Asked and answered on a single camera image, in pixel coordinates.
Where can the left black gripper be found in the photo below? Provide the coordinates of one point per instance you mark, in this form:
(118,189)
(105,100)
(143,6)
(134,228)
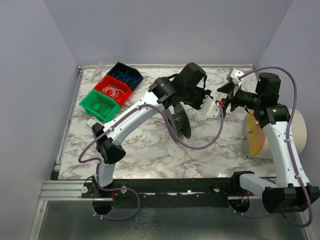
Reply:
(202,96)

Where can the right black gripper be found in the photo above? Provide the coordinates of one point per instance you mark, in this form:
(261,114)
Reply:
(232,99)

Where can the black cable spool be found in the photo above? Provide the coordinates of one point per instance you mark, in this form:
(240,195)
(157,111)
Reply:
(179,122)

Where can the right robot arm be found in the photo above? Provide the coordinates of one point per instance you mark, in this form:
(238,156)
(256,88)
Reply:
(292,191)

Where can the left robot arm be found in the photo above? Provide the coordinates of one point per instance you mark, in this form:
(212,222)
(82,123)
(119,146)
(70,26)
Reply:
(168,91)

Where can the red storage bin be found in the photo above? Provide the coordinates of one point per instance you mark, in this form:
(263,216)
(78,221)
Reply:
(114,89)

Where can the black storage bin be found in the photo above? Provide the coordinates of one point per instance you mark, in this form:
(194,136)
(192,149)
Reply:
(126,74)

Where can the green storage bin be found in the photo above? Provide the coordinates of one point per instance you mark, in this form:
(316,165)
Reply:
(100,106)

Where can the clear plastic piece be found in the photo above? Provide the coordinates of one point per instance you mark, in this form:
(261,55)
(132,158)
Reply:
(97,71)

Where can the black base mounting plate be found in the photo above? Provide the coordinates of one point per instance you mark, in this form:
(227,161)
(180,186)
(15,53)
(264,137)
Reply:
(168,193)

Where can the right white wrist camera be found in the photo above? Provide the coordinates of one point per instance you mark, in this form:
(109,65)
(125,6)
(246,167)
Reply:
(234,76)

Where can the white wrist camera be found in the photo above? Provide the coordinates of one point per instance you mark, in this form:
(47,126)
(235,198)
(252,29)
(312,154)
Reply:
(234,76)
(210,108)

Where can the aluminium table edge rail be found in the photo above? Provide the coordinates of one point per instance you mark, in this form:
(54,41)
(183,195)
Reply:
(167,66)

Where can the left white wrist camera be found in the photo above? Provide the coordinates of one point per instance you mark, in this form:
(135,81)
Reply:
(210,108)

